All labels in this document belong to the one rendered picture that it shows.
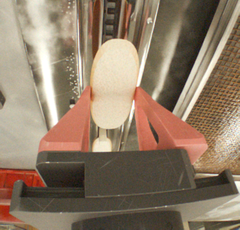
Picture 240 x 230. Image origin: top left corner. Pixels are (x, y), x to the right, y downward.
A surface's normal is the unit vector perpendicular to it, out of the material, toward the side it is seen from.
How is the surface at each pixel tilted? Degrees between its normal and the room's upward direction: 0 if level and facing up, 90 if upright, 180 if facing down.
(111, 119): 6
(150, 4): 0
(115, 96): 12
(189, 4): 0
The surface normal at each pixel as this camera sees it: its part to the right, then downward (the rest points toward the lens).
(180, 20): 0.09, 0.75
